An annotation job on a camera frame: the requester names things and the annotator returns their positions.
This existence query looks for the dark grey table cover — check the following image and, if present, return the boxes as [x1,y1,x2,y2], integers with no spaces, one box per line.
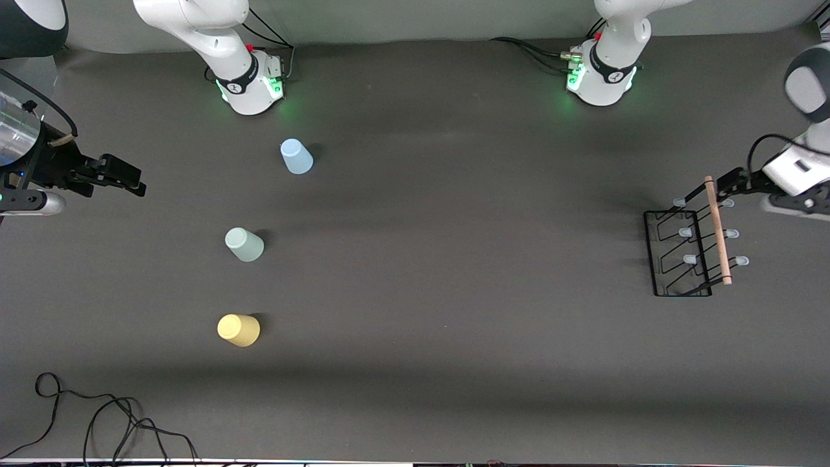
[0,26,830,462]

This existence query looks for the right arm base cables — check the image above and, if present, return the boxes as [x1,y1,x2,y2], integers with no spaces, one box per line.
[206,6,296,84]

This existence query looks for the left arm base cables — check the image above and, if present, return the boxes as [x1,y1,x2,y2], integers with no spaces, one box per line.
[490,18,607,73]

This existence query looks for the light blue plastic cup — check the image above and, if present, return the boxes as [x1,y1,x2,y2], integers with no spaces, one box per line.
[280,138,314,175]

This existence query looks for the yellow plastic cup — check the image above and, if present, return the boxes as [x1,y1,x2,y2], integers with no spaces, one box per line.
[217,313,261,348]

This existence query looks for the black wire cup holder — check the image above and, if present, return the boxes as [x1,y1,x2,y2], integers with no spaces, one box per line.
[643,175,750,298]

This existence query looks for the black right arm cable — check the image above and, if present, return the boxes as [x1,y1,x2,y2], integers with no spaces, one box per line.
[0,68,78,138]

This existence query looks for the loose black cable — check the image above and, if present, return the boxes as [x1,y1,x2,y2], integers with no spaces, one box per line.
[0,372,202,467]

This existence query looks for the pale green plastic cup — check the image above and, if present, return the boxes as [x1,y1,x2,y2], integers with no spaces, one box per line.
[224,227,265,263]

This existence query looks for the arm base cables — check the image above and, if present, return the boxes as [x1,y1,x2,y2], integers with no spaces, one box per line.
[206,6,296,84]
[490,18,607,73]

